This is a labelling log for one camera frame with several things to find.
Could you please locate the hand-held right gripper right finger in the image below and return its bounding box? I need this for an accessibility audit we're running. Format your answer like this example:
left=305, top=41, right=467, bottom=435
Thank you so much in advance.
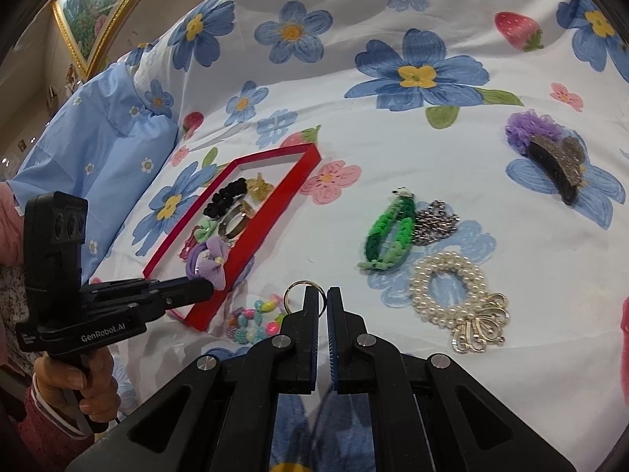
left=327, top=286, right=578, bottom=472

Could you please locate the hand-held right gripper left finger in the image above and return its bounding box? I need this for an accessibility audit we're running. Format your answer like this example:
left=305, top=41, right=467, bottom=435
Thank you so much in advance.
left=66, top=285, right=320, bottom=472

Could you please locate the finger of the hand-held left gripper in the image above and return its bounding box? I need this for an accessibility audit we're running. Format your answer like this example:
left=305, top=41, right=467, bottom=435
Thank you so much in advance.
left=145, top=276, right=215, bottom=313

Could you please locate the purple bow hair tie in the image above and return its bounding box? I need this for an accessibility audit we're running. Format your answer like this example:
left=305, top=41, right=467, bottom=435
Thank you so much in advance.
left=184, top=236, right=232, bottom=291

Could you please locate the pastel charm keychain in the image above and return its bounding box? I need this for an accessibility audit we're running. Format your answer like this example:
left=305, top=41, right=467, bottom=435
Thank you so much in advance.
left=227, top=280, right=327, bottom=346

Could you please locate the green bow hair tie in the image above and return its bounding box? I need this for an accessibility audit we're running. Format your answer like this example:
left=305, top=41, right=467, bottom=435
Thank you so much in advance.
left=193, top=219, right=219, bottom=242

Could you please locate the brown band bracelet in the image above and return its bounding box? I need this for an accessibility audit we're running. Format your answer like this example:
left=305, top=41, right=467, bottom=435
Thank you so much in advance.
left=219, top=199, right=256, bottom=242

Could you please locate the black scrunchie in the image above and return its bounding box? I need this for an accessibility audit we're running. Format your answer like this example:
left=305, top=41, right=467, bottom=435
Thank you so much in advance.
left=203, top=177, right=246, bottom=218

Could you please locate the red shallow box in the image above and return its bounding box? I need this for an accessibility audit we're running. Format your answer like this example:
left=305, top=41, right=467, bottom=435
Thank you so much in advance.
left=142, top=145, right=322, bottom=332

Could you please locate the yellow hair claw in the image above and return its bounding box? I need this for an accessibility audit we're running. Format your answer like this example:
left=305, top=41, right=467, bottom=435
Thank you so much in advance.
left=246, top=173, right=275, bottom=202

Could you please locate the person's left forearm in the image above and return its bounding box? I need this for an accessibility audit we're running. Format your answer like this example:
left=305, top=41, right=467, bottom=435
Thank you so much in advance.
left=20, top=386, right=99, bottom=459

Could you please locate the person's left hand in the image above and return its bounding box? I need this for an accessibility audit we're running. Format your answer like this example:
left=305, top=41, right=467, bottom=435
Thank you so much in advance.
left=32, top=347, right=121, bottom=426

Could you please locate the person's pink floral clothing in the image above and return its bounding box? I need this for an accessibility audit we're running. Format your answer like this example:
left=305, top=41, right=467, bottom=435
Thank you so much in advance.
left=0, top=182, right=30, bottom=384

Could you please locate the light blue duvet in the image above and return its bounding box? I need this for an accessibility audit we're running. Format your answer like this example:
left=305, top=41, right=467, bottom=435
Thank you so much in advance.
left=10, top=64, right=180, bottom=286

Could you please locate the gold bow brooch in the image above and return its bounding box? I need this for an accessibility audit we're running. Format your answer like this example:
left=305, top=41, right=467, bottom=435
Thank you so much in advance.
left=451, top=291, right=511, bottom=355

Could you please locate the gold framed painting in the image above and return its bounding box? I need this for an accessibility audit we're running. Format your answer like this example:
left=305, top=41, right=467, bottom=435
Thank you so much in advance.
left=51, top=0, right=170, bottom=79

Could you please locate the dark glitter hair claw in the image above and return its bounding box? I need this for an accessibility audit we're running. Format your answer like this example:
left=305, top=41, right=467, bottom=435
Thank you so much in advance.
left=528, top=135, right=588, bottom=206

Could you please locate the purple scrunchie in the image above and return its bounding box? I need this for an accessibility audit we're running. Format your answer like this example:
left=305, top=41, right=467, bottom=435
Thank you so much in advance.
left=505, top=111, right=571, bottom=155

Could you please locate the pearl bracelet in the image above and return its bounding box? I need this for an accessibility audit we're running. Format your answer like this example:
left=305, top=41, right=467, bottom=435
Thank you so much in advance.
left=409, top=251, right=492, bottom=328

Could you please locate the green braided bracelet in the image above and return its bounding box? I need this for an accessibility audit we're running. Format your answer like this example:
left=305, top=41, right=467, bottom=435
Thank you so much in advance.
left=356, top=187, right=418, bottom=273

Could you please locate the silver chain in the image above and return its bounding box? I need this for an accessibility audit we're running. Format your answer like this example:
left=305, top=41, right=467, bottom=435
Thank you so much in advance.
left=410, top=199, right=460, bottom=247

